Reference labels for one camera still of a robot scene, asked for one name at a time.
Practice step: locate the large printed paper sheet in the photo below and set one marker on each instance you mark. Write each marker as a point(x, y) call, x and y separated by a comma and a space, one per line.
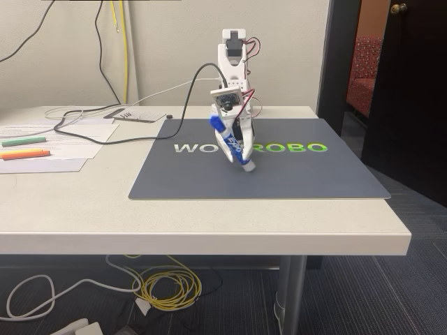
point(77, 143)

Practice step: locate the white power strip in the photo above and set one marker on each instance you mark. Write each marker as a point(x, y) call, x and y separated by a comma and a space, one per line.
point(84, 328)

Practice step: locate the plain white paper sheet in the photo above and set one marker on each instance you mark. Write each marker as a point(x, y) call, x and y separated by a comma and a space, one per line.
point(42, 167)

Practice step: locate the grey WOWROBO mat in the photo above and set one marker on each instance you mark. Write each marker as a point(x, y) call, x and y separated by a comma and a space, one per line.
point(279, 174)

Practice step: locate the dark door frame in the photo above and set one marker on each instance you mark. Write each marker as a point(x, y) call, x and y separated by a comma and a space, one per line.
point(337, 59)

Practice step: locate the yellow marker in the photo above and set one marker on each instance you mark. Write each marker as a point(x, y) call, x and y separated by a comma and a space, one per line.
point(21, 151)

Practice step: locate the white gripper camera box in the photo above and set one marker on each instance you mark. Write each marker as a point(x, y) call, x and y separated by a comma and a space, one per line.
point(226, 100)

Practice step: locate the orange marker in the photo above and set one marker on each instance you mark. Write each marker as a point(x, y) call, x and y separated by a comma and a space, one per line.
point(26, 155)

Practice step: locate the blue Expo marker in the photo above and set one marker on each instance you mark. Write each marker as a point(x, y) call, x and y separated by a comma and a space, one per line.
point(233, 144)

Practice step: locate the dark door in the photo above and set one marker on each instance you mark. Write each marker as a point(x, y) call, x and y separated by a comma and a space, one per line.
point(412, 87)

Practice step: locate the red patterned chair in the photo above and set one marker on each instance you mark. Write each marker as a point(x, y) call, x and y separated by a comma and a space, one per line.
point(363, 73)

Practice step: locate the grey metal table leg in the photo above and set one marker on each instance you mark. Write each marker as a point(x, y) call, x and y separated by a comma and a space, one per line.
point(290, 296)

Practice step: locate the green marker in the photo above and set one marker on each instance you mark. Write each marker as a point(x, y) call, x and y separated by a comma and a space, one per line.
point(24, 141)

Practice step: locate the brass door knob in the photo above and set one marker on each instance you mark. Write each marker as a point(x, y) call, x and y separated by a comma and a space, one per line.
point(398, 7)

